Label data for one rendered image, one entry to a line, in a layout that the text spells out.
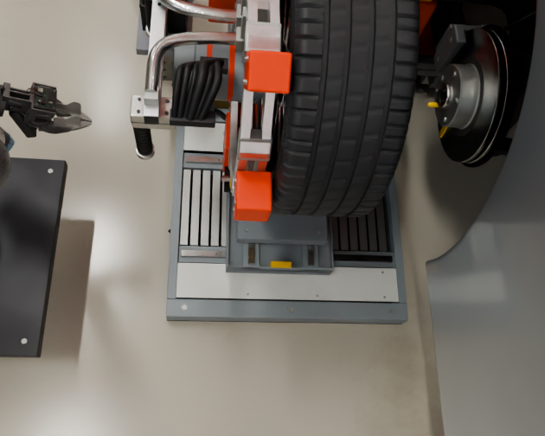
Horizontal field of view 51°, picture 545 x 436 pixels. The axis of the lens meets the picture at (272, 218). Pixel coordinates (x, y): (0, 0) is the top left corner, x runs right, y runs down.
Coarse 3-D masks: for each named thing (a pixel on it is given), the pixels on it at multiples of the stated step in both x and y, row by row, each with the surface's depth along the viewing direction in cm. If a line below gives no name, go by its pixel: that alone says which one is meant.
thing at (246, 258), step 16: (240, 256) 190; (256, 256) 188; (272, 256) 191; (288, 256) 192; (304, 256) 191; (320, 256) 194; (256, 272) 193; (272, 272) 194; (288, 272) 194; (304, 272) 194; (320, 272) 194
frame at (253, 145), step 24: (240, 0) 143; (264, 24) 104; (264, 48) 104; (264, 96) 110; (240, 120) 112; (264, 120) 110; (240, 144) 112; (264, 144) 112; (240, 168) 119; (264, 168) 119
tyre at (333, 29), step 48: (336, 0) 102; (384, 0) 103; (336, 48) 101; (384, 48) 103; (288, 96) 106; (336, 96) 103; (384, 96) 104; (288, 144) 108; (336, 144) 109; (384, 144) 109; (288, 192) 117; (336, 192) 117; (384, 192) 119
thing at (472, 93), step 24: (480, 48) 131; (504, 48) 124; (456, 72) 133; (480, 72) 130; (504, 72) 124; (456, 96) 132; (480, 96) 130; (504, 96) 123; (456, 120) 134; (480, 120) 130; (456, 144) 142; (480, 144) 129
